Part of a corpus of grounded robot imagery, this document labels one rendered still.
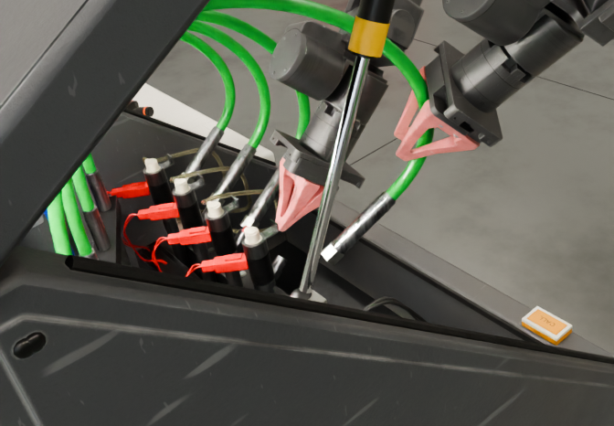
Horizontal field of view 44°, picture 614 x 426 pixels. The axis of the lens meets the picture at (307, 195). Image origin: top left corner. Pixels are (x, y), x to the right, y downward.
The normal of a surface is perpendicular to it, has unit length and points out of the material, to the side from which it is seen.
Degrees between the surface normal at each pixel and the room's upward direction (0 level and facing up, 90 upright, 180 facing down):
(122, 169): 90
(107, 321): 90
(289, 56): 47
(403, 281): 90
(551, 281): 0
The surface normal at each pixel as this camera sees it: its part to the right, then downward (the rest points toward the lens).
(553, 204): -0.15, -0.82
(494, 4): 0.32, 0.62
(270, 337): 0.62, 0.36
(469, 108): 0.62, -0.52
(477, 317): -0.77, 0.45
